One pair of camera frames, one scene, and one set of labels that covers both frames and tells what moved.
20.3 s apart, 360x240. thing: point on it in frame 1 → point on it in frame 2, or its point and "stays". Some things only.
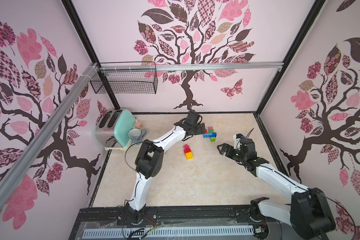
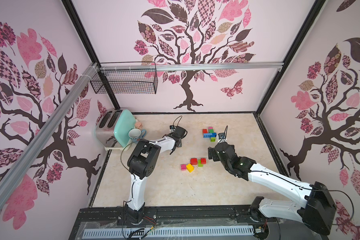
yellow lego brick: x=189 y=156 → x=189 y=167
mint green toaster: x=112 y=128 stays
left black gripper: x=199 y=131 → x=181 y=145
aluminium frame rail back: x=196 y=66 stays
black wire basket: x=130 y=77 stays
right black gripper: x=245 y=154 → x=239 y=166
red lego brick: x=186 y=150 → x=193 y=161
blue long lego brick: x=209 y=135 stays
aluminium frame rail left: x=4 y=187 stays
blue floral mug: x=135 y=134 stays
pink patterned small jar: x=138 y=125 stays
